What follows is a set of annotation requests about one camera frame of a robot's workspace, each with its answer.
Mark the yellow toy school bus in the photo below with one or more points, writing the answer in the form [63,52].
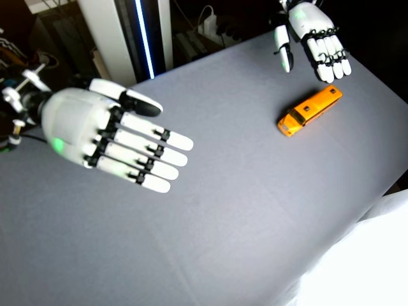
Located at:
[314,106]

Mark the blue light strip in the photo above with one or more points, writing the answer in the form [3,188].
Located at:
[145,41]

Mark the white pillar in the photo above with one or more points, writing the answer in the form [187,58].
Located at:
[108,38]

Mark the grey table cloth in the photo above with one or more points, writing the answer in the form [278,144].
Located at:
[223,207]

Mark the white backdrop sheet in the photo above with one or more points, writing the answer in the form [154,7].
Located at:
[366,261]

